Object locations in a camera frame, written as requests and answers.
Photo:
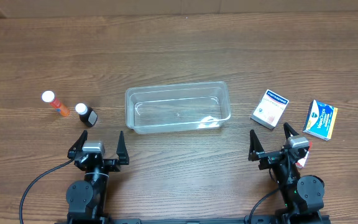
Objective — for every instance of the white Hansaplast box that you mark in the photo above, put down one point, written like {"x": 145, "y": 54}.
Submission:
{"x": 270, "y": 109}

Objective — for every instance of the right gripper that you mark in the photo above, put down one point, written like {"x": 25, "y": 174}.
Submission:
{"x": 276, "y": 155}

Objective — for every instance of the clear plastic container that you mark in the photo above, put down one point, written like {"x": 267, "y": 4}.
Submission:
{"x": 177, "y": 107}

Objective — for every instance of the dark bottle white cap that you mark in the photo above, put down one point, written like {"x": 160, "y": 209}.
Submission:
{"x": 87, "y": 115}

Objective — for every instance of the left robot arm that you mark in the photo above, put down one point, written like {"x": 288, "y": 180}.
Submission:
{"x": 86, "y": 198}

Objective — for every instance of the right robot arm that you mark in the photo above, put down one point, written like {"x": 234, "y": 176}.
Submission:
{"x": 302, "y": 195}

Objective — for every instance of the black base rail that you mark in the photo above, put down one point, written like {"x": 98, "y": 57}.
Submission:
{"x": 191, "y": 221}

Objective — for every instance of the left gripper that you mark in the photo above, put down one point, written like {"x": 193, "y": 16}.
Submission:
{"x": 96, "y": 160}

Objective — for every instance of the orange tube white cap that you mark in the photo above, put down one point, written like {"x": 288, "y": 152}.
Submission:
{"x": 49, "y": 97}

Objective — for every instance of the blue yellow VapoDrops box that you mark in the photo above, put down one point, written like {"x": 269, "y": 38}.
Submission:
{"x": 320, "y": 120}

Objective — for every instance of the red white small box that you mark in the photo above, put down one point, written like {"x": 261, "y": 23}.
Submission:
{"x": 302, "y": 162}

